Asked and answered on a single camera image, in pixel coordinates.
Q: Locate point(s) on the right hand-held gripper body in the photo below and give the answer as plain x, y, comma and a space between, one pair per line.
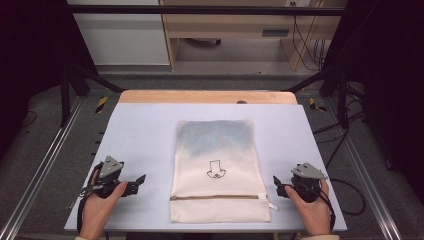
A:
306, 181

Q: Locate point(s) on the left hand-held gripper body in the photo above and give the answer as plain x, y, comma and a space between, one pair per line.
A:
110, 171

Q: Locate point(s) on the cream mesh laundry bag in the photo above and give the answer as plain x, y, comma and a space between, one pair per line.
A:
218, 173

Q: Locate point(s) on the person's right hand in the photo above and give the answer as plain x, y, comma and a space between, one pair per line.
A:
311, 213

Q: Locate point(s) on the person's left hand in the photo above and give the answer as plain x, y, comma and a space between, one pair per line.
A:
100, 208

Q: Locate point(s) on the white foam mat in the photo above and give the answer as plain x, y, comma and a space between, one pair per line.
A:
140, 140

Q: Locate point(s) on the yellow black tape strip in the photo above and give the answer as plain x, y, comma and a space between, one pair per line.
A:
101, 104
315, 105

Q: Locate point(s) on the black metal stand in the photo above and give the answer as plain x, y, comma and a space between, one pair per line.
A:
341, 96
66, 93

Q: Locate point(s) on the wooden table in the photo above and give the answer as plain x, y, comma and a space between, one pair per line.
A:
200, 96

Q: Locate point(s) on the dark curtain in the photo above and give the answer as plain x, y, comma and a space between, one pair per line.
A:
390, 83
30, 50

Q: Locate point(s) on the white cabinet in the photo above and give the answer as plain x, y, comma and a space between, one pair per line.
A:
123, 36

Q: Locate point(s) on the light wooden desk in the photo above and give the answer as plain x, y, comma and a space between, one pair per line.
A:
233, 23

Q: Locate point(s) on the aluminium floor rail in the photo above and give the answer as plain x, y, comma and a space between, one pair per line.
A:
363, 173
43, 160

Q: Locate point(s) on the black horizontal frame bar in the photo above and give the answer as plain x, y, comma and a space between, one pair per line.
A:
200, 10

